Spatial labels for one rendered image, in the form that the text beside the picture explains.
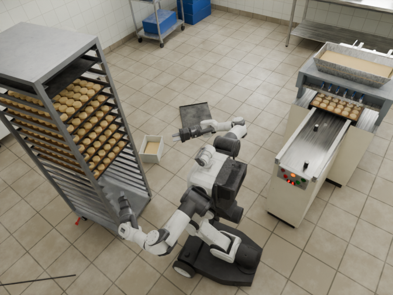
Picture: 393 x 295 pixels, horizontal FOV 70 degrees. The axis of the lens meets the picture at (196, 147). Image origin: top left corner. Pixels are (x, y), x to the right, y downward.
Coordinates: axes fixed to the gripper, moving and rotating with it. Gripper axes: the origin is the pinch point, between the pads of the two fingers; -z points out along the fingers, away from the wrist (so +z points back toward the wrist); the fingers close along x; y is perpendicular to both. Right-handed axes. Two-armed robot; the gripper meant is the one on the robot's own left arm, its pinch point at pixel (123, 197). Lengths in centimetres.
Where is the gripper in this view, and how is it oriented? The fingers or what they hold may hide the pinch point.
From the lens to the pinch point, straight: 183.1
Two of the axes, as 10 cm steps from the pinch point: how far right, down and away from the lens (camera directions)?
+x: -0.7, -6.7, -7.4
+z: 3.2, 6.9, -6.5
